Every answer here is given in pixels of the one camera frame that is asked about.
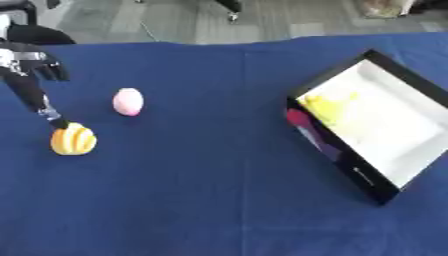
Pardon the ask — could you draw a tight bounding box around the black box white inside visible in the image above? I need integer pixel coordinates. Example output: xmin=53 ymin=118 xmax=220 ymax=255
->
xmin=283 ymin=48 xmax=448 ymax=206

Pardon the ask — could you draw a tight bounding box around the pink toy egg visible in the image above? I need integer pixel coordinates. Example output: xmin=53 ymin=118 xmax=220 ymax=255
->
xmin=112 ymin=87 xmax=146 ymax=117

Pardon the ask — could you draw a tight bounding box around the black chair base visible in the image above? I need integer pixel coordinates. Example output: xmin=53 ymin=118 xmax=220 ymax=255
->
xmin=211 ymin=0 xmax=245 ymax=24

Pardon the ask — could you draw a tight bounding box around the black office chair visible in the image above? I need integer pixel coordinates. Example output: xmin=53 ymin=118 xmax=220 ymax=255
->
xmin=0 ymin=0 xmax=77 ymax=46

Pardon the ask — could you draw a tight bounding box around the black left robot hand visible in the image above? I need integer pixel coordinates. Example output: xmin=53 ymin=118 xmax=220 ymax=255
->
xmin=0 ymin=41 xmax=74 ymax=130

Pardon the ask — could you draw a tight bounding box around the yellow toy fruit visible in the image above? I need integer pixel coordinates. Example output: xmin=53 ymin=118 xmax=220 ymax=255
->
xmin=297 ymin=92 xmax=361 ymax=127

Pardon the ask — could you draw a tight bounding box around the yellow toy pumpkin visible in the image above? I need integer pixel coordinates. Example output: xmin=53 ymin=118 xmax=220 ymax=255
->
xmin=49 ymin=122 xmax=98 ymax=157

